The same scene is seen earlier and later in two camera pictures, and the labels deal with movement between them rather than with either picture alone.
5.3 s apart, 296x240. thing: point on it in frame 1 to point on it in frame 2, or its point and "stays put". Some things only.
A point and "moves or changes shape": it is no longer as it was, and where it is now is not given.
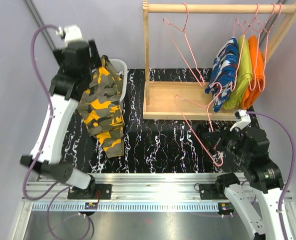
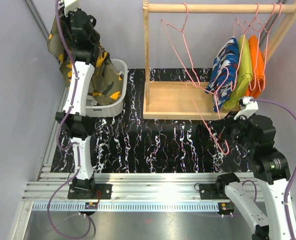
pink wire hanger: (194, 59) to (163, 21)
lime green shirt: (245, 76) stays put
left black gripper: (96, 58) to (65, 19)
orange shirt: (257, 89) stays put
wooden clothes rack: (189, 100) stays put
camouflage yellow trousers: (101, 108) moves or changes shape
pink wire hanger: (210, 119) to (202, 116)
